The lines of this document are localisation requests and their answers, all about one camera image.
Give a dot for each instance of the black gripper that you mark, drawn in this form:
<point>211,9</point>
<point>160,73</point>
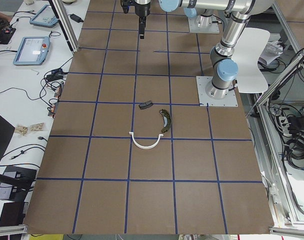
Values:
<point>142,10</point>

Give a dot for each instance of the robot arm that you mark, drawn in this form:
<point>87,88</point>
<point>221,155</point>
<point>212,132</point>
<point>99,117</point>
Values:
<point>203,15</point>
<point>225,69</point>

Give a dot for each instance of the black power adapter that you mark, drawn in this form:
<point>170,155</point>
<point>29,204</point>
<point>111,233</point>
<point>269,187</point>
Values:
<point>76,18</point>

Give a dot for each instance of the black brake pad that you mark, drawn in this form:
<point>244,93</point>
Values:
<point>146,105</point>

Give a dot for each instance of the far blue teach pendant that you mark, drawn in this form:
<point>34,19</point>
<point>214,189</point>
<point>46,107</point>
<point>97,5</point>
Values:
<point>45,17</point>

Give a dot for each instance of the blue teach pendant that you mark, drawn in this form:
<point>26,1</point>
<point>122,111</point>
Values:
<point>45,17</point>
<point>32,51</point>

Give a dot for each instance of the olive green brake shoe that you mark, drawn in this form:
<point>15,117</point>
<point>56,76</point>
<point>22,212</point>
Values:
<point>167,120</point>

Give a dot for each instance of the white plastic chair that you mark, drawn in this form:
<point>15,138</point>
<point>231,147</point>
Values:
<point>247,51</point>

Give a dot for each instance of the near blue teach pendant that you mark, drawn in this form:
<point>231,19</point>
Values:
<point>32,51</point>

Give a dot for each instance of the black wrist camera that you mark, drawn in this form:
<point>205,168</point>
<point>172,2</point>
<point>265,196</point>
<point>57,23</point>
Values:
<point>126,4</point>

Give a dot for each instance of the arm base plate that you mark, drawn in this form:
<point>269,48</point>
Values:
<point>209,96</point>
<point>213,29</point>

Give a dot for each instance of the aluminium frame post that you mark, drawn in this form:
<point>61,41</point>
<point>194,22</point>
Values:
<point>64,22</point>

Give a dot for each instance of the white curved plastic bracket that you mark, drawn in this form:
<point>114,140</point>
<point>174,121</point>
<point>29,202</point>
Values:
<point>145,144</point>

